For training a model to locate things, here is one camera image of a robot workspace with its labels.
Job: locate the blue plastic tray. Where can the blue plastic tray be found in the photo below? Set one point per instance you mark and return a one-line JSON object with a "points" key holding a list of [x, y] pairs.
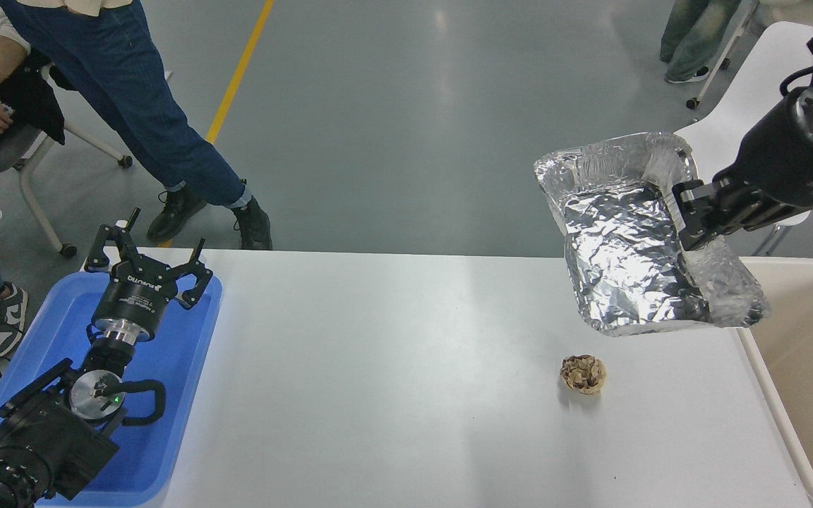
{"points": [[181, 395]]}

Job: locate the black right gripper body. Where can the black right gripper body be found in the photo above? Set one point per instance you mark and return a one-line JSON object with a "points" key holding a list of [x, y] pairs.
{"points": [[780, 169]]}

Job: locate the white plastic chair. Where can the white plastic chair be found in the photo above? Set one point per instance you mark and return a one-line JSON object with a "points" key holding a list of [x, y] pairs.
{"points": [[752, 92]]}

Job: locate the distant person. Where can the distant person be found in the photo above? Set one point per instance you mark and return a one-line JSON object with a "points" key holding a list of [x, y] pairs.
{"points": [[696, 35]]}

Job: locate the grey wheeled chair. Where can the grey wheeled chair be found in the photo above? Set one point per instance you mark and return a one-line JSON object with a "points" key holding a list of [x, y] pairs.
{"points": [[4, 144]]}

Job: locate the white wheeled frame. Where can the white wheeled frame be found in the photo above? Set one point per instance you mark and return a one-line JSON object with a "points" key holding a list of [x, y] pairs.
{"points": [[692, 103]]}

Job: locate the person's forearm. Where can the person's forearm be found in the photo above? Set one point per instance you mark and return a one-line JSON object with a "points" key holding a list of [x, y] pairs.
{"points": [[1, 60]]}

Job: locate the standing person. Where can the standing person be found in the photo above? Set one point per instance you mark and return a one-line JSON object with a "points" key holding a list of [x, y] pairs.
{"points": [[131, 92]]}

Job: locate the black cloth bundle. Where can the black cloth bundle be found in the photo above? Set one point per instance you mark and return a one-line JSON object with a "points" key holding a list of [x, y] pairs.
{"points": [[29, 99]]}

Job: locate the crumpled tan paper ball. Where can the crumpled tan paper ball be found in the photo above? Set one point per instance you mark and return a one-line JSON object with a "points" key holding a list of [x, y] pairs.
{"points": [[583, 374]]}

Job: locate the large pale bin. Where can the large pale bin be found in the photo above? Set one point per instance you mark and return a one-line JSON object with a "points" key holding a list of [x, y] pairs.
{"points": [[809, 367]]}

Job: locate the silver foil tray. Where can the silver foil tray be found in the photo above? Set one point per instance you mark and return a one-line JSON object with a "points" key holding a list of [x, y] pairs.
{"points": [[618, 247]]}

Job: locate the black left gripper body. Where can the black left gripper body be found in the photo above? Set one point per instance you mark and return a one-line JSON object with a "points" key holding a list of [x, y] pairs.
{"points": [[140, 296]]}

